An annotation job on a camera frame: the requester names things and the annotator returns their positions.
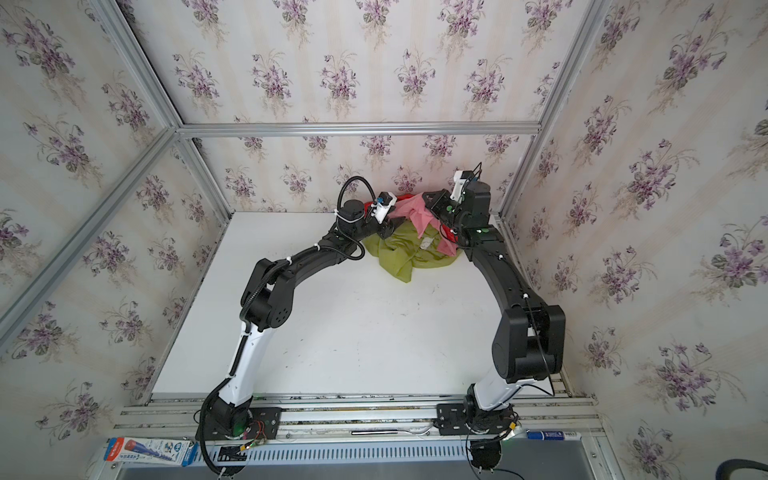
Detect pink cloth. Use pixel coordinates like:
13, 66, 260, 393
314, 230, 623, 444
391, 194, 457, 257

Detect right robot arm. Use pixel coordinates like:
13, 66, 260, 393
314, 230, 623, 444
423, 180, 566, 411

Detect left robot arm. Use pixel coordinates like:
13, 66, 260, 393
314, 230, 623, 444
205, 200, 405, 417

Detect green printed cloth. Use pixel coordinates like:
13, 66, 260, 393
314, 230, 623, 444
362, 220, 460, 283

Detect red cloth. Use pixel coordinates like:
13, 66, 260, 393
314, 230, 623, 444
364, 194, 418, 211

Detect blue white marker pen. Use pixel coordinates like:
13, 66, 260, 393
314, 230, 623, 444
526, 430, 582, 441

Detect red blue toothpaste box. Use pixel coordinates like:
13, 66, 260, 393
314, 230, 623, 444
103, 437, 198, 467

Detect black chair part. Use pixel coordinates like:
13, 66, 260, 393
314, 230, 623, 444
715, 459, 768, 480

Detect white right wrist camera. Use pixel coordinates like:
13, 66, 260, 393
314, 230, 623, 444
450, 170, 475, 204

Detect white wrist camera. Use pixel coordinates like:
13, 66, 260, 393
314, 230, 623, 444
450, 170, 475, 204
370, 192, 397, 224

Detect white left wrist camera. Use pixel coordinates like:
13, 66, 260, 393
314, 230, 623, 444
370, 192, 397, 224

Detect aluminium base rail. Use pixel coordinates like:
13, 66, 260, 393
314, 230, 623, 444
110, 392, 604, 445

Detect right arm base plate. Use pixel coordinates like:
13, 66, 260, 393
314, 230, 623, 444
433, 403, 518, 436

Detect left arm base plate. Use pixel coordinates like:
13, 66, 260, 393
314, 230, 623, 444
195, 403, 283, 441

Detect black corrugated cable conduit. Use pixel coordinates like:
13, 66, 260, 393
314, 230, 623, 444
197, 353, 253, 475

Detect aluminium frame profile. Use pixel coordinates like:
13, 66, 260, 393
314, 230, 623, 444
1, 1, 610, 346

